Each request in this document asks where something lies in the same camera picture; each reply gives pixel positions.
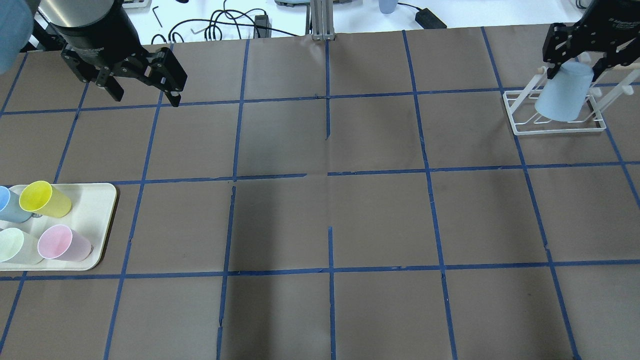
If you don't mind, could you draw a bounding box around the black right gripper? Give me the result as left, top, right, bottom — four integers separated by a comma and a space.
542, 0, 640, 84

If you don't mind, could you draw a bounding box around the pale green plastic cup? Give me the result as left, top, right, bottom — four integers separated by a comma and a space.
0, 227, 44, 265

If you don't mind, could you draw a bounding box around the pink plastic cup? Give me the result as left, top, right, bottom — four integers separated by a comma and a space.
37, 224, 93, 262

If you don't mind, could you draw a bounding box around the aluminium frame post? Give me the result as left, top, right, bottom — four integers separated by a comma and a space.
308, 0, 336, 41

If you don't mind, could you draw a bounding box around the blue cup on desk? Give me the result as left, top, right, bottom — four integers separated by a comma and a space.
378, 0, 399, 15

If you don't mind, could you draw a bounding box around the black allen key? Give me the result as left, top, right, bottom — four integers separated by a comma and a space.
151, 6, 163, 28

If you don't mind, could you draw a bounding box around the cream plastic tray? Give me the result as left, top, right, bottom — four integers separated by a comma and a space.
0, 183, 118, 274

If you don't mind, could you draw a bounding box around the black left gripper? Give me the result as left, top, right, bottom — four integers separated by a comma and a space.
60, 30, 188, 108

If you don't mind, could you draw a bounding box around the white wire cup rack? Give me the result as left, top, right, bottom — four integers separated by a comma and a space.
502, 63, 639, 136

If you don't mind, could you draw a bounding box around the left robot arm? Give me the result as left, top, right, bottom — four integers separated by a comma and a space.
0, 0, 188, 107

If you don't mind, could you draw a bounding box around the light blue plastic cup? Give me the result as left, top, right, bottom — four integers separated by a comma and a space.
534, 61, 594, 123

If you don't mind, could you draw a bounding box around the yellow plastic cup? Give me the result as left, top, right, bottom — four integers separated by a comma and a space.
18, 180, 73, 218

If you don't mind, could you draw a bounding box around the black power adapter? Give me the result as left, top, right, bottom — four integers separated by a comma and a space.
414, 7, 448, 30

